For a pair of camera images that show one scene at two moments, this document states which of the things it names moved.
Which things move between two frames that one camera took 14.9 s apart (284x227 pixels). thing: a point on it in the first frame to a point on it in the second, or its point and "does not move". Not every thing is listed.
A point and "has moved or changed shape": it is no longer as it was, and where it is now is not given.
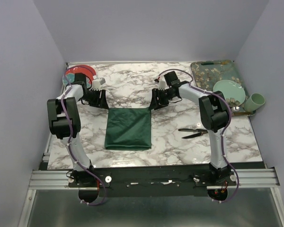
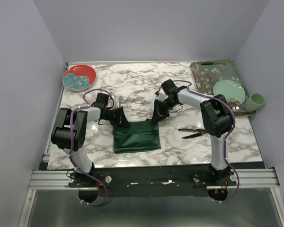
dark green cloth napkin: (128, 128) has moved or changed shape
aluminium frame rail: (58, 179) does not move
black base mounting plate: (152, 181) does not move
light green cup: (254, 102) does not move
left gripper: (103, 103) to (124, 122)
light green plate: (233, 92) does not move
